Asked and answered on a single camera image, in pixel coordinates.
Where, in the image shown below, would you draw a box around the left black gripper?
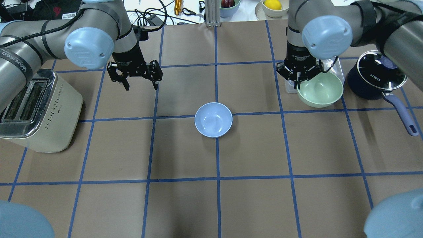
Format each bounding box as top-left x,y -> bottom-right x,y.
107,46 -> 163,91

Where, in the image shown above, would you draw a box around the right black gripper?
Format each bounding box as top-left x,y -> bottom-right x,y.
276,43 -> 322,89

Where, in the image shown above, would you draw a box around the green plastic bowl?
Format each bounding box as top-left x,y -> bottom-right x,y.
297,73 -> 344,108

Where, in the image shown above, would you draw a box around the blue plastic bowl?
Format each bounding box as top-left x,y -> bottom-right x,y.
194,102 -> 233,138

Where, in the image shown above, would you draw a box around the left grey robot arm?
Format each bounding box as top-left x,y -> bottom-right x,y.
1,0 -> 163,110

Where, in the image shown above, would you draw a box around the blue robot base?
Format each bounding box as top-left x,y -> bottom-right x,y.
364,188 -> 423,238
0,200 -> 55,238

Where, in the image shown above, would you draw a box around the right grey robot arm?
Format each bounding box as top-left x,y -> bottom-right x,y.
282,0 -> 422,90

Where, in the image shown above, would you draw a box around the beige bowl with lemon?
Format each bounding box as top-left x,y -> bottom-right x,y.
260,0 -> 289,18

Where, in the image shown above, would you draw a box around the blue bowl with fruit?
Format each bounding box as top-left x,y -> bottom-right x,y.
219,0 -> 241,18

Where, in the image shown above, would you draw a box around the yellow lemon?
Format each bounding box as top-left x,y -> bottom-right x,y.
263,0 -> 283,11

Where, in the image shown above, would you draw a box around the dark blue saucepan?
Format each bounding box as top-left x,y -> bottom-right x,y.
346,50 -> 419,137

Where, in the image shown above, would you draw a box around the glass pot lid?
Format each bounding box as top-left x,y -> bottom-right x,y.
355,50 -> 408,90

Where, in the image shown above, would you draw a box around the cream toaster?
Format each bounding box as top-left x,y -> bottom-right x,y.
0,69 -> 83,153

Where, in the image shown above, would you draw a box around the black cables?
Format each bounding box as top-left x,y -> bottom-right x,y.
126,0 -> 205,32

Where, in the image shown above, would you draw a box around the orange tool handle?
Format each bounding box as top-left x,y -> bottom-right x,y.
174,0 -> 183,16

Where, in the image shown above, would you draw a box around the aluminium profile post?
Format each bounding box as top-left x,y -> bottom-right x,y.
204,0 -> 221,28

